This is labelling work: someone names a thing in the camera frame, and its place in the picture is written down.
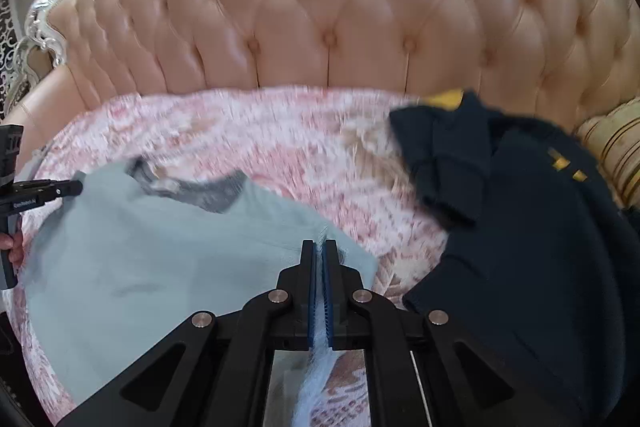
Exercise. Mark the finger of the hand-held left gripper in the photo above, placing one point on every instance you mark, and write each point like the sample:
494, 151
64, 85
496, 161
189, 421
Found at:
60, 188

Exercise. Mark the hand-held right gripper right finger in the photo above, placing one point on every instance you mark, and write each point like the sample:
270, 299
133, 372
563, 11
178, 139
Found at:
330, 287

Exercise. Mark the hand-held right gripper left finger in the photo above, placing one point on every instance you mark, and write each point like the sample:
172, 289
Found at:
307, 287

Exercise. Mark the light blue sweatshirt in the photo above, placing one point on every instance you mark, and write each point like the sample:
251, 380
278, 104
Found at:
150, 257

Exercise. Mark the navy garment with yellow patches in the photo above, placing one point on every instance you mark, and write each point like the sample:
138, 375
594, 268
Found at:
525, 232

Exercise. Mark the person's left hand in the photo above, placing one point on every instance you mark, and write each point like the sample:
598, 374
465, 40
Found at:
19, 249

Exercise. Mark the grey cloth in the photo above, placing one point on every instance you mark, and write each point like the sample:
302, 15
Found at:
37, 159

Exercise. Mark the black and white patterned screen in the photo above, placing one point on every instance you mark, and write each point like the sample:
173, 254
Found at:
10, 52

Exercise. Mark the pink floral blanket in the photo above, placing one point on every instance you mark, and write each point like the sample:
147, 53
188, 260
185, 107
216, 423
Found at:
275, 142

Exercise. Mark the beige tufted leather sofa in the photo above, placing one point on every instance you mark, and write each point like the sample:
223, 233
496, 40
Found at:
350, 7

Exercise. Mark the striped fringed cushion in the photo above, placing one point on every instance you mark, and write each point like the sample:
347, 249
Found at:
612, 147

